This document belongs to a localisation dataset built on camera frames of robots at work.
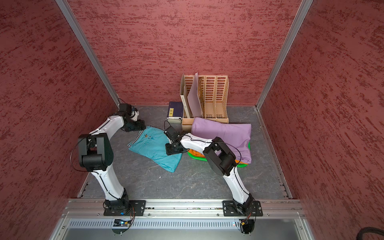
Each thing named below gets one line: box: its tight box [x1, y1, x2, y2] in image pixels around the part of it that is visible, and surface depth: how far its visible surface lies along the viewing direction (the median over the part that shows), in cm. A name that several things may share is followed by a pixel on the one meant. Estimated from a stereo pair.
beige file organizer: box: [180, 74, 230, 132], surface depth 108 cm
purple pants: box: [189, 117, 252, 164], surface depth 94 cm
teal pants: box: [127, 126, 182, 173], surface depth 96 cm
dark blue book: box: [167, 101, 184, 120], surface depth 120 cm
